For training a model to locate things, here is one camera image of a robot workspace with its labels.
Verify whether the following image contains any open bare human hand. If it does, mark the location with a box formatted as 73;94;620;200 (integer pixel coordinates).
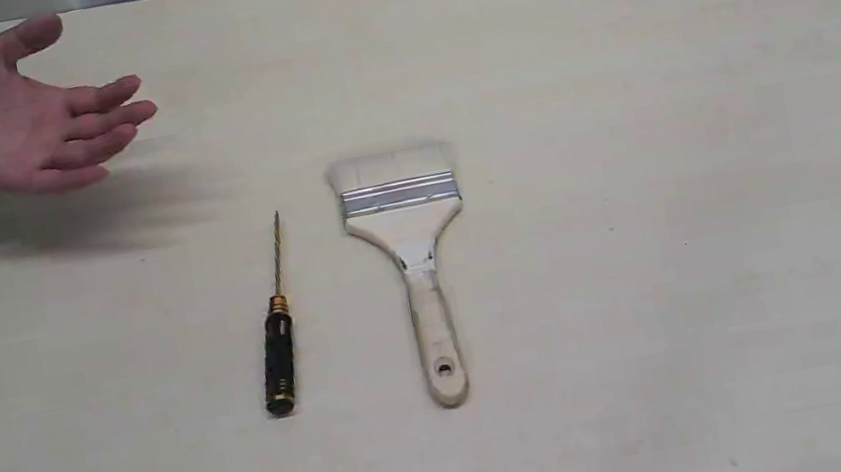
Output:
0;14;158;194

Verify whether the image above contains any black gold precision screwdriver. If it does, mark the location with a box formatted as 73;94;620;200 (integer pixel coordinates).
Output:
262;211;297;418

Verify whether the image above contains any wide wooden paint brush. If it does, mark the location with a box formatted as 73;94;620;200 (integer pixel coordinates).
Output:
326;141;470;409

